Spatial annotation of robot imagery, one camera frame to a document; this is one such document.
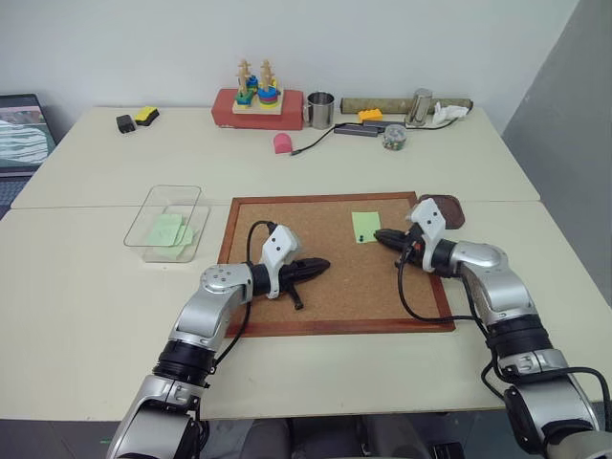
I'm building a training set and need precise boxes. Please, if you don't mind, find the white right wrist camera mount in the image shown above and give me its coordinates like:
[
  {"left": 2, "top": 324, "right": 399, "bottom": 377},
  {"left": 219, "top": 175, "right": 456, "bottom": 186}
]
[{"left": 404, "top": 197, "right": 453, "bottom": 251}]

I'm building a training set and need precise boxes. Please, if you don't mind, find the green sticky note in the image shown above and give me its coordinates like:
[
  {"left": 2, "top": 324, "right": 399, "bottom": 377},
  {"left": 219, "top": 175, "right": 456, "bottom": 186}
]
[{"left": 351, "top": 210, "right": 383, "bottom": 246}]

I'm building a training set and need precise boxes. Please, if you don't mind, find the stainless steel mug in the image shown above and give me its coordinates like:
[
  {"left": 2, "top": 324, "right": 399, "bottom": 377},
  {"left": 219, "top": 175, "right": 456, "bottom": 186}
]
[{"left": 301, "top": 91, "right": 337, "bottom": 130}]

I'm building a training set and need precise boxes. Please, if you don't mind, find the clear plastic box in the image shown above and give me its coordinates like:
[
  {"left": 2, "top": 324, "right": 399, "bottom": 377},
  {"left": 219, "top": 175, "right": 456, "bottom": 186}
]
[{"left": 123, "top": 185, "right": 212, "bottom": 265}]

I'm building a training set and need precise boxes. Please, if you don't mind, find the black USB cable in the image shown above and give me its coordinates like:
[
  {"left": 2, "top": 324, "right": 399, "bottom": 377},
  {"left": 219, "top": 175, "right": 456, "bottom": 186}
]
[{"left": 290, "top": 124, "right": 339, "bottom": 157}]

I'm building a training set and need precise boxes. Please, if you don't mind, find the long grey USB hub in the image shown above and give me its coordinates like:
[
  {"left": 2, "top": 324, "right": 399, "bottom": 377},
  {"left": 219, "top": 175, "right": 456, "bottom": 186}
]
[{"left": 333, "top": 121, "right": 383, "bottom": 141}]

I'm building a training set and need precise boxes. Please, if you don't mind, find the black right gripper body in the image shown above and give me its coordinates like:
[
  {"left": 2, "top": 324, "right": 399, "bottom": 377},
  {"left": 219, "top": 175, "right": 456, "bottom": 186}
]
[{"left": 394, "top": 224, "right": 429, "bottom": 270}]

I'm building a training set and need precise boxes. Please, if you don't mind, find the brown tray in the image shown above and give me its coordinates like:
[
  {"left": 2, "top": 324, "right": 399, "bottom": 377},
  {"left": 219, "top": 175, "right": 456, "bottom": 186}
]
[{"left": 417, "top": 192, "right": 468, "bottom": 230}]

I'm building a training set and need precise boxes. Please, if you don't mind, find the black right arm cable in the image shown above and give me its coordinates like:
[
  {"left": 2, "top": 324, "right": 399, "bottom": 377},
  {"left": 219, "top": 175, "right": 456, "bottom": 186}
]
[{"left": 395, "top": 238, "right": 606, "bottom": 413}]

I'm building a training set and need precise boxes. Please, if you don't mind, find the wooden ring stacking toy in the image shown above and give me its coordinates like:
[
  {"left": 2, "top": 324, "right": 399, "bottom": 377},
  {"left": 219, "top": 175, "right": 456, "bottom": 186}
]
[{"left": 231, "top": 57, "right": 286, "bottom": 117}]

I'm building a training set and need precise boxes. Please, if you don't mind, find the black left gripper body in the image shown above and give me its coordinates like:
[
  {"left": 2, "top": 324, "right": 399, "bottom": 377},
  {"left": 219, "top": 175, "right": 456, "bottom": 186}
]
[{"left": 276, "top": 260, "right": 307, "bottom": 313}]

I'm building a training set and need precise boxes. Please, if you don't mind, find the shiny metal canister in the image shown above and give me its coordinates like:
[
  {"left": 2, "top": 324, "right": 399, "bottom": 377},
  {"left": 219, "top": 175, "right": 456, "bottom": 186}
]
[{"left": 404, "top": 87, "right": 434, "bottom": 128}]

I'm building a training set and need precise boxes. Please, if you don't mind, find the yellow and black sponge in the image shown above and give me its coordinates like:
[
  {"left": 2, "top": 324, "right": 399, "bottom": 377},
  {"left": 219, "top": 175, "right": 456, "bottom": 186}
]
[{"left": 134, "top": 106, "right": 162, "bottom": 128}]

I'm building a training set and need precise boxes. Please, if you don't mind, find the large green paper note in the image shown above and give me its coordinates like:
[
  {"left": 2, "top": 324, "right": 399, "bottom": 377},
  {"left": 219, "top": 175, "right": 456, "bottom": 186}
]
[{"left": 144, "top": 213, "right": 186, "bottom": 249}]

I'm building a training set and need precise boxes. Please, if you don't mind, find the clear jar of coloured pins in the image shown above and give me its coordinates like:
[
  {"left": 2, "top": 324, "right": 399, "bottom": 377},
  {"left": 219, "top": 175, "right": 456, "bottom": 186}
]
[{"left": 381, "top": 123, "right": 409, "bottom": 154}]

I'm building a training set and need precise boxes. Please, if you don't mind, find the crumpled white tissue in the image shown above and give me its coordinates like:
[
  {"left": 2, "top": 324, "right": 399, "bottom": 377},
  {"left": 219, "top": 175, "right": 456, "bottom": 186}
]
[{"left": 431, "top": 100, "right": 470, "bottom": 128}]

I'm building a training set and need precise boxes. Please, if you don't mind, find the small green paper note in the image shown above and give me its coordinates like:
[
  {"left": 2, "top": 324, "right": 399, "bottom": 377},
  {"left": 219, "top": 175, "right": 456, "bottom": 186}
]
[{"left": 173, "top": 223, "right": 201, "bottom": 248}]

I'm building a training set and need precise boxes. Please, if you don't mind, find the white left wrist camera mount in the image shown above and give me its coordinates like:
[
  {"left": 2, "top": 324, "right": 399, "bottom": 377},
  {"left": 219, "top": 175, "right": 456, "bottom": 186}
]
[{"left": 260, "top": 224, "right": 303, "bottom": 300}]

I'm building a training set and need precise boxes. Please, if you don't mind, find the red rectangular box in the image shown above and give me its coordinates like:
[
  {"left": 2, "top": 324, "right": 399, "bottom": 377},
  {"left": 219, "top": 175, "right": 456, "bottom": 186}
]
[{"left": 210, "top": 87, "right": 306, "bottom": 132}]

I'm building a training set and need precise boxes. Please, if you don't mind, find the cork board with wooden frame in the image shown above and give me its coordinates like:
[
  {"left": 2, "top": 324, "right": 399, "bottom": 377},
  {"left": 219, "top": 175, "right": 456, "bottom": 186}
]
[{"left": 217, "top": 190, "right": 457, "bottom": 339}]

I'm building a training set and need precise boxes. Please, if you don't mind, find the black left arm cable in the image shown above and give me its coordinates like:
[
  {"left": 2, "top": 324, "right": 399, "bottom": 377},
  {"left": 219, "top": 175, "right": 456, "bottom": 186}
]
[{"left": 208, "top": 220, "right": 279, "bottom": 380}]

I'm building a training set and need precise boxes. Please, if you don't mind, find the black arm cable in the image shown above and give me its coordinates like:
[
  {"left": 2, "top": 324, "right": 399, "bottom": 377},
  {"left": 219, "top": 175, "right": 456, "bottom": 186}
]
[
  {"left": 395, "top": 238, "right": 606, "bottom": 413},
  {"left": 208, "top": 220, "right": 279, "bottom": 380}
]

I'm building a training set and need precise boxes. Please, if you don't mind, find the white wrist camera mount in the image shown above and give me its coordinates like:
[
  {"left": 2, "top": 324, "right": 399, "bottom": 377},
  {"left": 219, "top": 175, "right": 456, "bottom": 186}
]
[
  {"left": 260, "top": 224, "right": 303, "bottom": 300},
  {"left": 404, "top": 197, "right": 453, "bottom": 251}
]

